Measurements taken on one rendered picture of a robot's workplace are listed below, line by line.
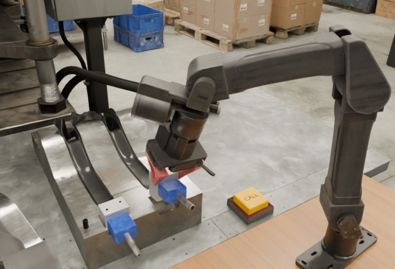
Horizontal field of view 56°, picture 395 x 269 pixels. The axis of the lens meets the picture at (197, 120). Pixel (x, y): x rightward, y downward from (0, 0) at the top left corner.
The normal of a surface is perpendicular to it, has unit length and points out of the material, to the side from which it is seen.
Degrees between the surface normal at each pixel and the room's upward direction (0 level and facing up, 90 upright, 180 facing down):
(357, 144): 91
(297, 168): 0
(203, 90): 90
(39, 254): 1
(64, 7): 90
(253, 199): 0
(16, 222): 28
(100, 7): 90
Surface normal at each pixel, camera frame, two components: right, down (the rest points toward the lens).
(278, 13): -0.78, 0.28
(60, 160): 0.28, -0.58
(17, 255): 0.02, -0.88
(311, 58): -0.17, 0.45
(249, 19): 0.57, 0.32
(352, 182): 0.03, 0.37
